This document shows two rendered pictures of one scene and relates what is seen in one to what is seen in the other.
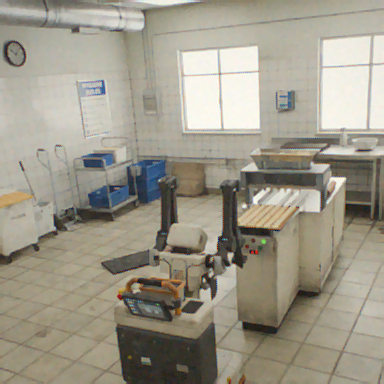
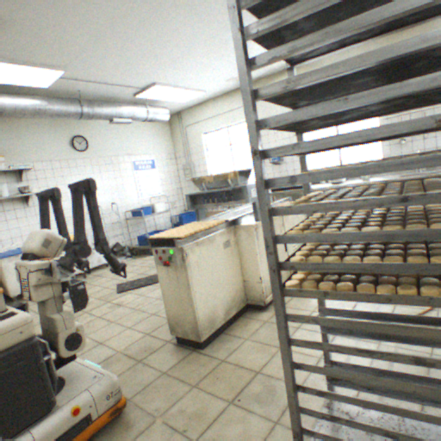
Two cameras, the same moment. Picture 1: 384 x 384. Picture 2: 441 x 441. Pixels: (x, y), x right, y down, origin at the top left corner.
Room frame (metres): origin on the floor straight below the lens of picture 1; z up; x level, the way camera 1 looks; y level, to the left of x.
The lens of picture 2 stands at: (1.27, -1.23, 1.27)
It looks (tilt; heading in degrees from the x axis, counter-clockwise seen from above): 8 degrees down; 11
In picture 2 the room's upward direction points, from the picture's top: 10 degrees counter-clockwise
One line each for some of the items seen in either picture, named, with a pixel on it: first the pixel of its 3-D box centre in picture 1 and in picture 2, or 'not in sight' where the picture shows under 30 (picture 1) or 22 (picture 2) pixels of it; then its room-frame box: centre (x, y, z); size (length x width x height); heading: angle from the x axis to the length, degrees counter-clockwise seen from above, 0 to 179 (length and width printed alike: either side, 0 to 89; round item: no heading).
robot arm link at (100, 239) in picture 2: (233, 213); (95, 216); (2.83, -0.19, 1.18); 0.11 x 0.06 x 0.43; 64
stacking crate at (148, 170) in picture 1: (146, 169); (185, 218); (7.93, 0.89, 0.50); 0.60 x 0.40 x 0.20; 153
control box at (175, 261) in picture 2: (254, 245); (166, 256); (3.33, -0.38, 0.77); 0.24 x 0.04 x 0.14; 64
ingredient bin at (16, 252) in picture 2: not in sight; (20, 272); (5.02, 2.76, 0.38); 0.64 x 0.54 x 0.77; 59
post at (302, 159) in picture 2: not in sight; (313, 232); (2.62, -1.37, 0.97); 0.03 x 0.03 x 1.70; 67
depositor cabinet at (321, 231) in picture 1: (298, 231); (258, 249); (4.53, -0.96, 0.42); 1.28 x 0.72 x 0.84; 154
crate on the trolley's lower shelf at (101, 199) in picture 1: (109, 195); (153, 237); (7.14, 1.42, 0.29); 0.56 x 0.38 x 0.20; 158
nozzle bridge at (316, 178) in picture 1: (285, 186); (226, 205); (4.11, -0.75, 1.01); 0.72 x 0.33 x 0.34; 64
